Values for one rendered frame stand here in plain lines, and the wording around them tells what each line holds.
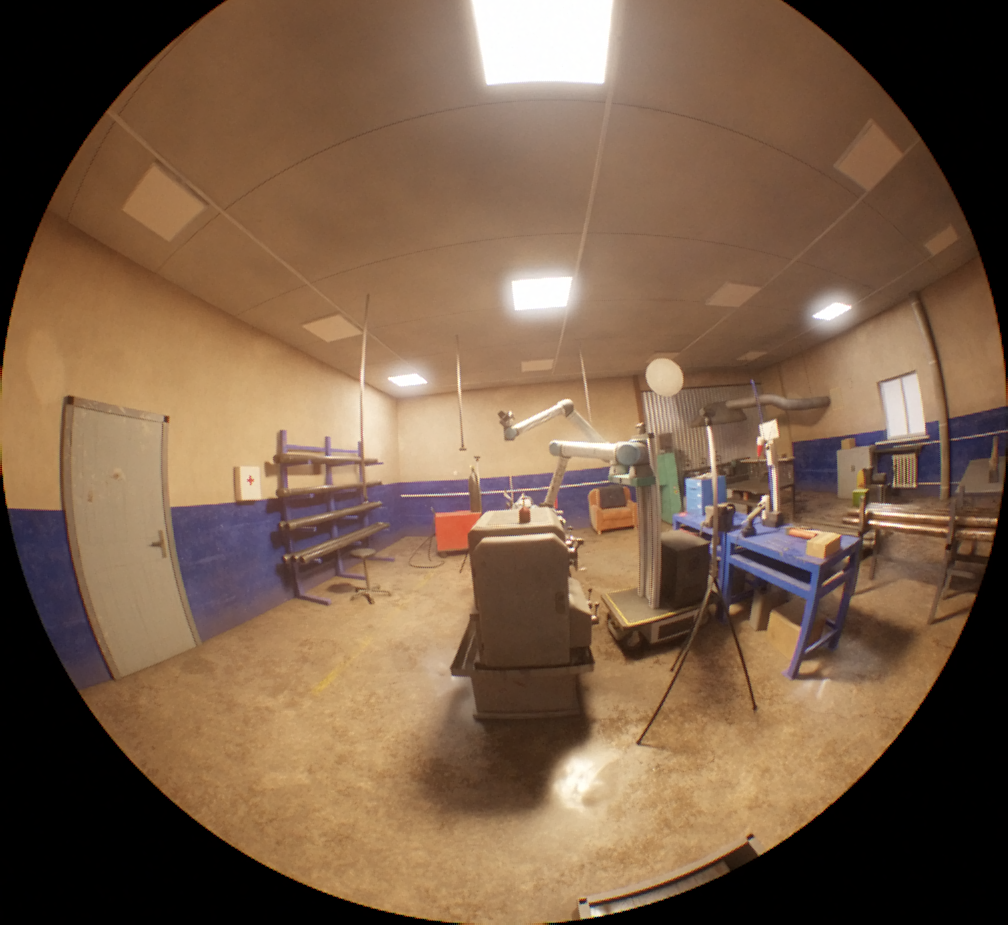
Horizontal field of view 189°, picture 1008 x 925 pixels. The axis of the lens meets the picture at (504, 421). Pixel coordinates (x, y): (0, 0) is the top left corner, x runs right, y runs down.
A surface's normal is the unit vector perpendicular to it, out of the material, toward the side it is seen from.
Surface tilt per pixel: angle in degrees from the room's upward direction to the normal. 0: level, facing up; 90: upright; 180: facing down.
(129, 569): 90
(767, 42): 180
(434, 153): 180
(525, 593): 90
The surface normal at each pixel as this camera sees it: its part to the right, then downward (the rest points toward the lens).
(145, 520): 0.99, -0.09
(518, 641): -0.08, -0.13
